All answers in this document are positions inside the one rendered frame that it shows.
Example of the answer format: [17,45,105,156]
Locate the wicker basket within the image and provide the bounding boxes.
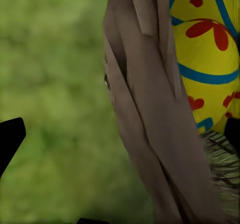
[102,0,240,224]

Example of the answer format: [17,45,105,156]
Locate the easter egg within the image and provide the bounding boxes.
[210,84,240,134]
[172,19,240,134]
[169,0,240,39]

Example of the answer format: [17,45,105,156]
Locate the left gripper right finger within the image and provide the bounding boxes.
[223,117,240,157]

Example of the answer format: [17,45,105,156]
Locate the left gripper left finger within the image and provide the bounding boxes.
[0,117,26,177]

